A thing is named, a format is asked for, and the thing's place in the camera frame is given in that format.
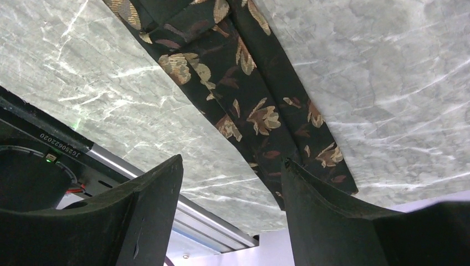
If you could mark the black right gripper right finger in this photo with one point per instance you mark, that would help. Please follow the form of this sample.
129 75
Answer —
329 227

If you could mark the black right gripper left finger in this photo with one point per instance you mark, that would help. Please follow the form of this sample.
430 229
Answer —
126 225

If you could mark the black floral gold tie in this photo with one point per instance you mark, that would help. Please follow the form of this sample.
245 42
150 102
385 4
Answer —
225 58

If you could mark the aluminium rail frame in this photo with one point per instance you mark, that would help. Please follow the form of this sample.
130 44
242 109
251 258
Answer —
196 232

